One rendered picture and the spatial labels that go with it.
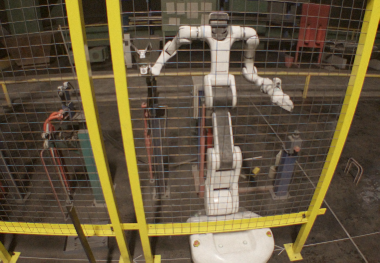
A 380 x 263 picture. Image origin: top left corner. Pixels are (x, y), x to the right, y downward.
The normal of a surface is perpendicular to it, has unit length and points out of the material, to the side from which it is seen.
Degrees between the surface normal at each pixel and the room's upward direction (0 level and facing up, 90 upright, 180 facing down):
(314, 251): 0
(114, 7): 90
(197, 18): 90
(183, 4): 90
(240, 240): 0
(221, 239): 0
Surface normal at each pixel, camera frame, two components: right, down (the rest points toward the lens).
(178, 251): 0.00, -0.89
